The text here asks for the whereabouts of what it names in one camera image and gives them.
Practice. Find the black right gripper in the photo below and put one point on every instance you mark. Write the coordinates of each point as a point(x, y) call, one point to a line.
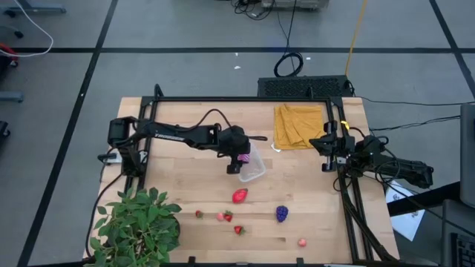
point(343, 148)

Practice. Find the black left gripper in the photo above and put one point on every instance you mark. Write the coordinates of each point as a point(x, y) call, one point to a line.
point(234, 141)

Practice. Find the purple pink striped toy fruit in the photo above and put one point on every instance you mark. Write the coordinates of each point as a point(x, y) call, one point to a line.
point(243, 158)

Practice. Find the clear plastic tupperware container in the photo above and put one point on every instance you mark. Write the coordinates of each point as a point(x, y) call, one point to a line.
point(256, 167)

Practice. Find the large red toy strawberry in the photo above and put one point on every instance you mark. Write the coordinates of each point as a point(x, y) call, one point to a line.
point(240, 196)

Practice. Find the purple toy grape bunch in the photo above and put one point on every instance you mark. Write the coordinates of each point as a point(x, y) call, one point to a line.
point(282, 214)

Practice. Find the small red toy strawberry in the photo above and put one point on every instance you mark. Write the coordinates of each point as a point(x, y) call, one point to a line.
point(239, 230)
point(228, 216)
point(199, 214)

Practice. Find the small pinkish red toy fruit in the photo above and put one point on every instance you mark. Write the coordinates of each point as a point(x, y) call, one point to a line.
point(302, 243)
point(220, 217)

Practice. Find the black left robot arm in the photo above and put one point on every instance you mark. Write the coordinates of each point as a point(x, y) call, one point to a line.
point(174, 134)

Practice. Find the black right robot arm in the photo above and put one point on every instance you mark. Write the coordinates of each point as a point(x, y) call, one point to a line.
point(401, 168)

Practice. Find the small white paper scrap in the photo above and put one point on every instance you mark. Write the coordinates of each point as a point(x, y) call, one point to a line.
point(275, 148)

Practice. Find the yellow tag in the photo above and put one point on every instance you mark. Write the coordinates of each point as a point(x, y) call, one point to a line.
point(344, 124)

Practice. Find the mustard yellow folded cloth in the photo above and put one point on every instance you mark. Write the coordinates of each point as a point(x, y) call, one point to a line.
point(297, 126)

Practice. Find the black perforated computer case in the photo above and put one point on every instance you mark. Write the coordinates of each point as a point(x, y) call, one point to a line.
point(304, 87)

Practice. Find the white paper sheet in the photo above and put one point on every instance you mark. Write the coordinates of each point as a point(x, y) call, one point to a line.
point(406, 219)

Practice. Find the black clamp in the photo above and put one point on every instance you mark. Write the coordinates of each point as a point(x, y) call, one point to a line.
point(300, 261)
point(191, 259)

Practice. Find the green leafy potted plant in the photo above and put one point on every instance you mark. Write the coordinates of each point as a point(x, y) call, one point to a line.
point(137, 230)

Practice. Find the grey device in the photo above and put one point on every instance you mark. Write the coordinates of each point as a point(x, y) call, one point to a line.
point(293, 3)

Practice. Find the grey monitor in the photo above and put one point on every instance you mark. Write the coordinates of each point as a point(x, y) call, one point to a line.
point(468, 155)

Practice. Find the grey desk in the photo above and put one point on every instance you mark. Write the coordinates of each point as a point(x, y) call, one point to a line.
point(456, 222)

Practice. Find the black keyboard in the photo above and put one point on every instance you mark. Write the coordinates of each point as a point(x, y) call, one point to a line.
point(464, 250)

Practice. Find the grey floor bar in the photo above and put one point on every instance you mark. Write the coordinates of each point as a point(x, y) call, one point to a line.
point(11, 97)

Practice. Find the grey table foot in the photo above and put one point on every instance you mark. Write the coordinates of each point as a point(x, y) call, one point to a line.
point(35, 10)

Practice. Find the red object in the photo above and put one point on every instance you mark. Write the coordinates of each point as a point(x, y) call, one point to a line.
point(7, 50)

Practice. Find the grey left arm base plate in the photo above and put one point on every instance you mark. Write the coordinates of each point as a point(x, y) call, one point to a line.
point(111, 157)

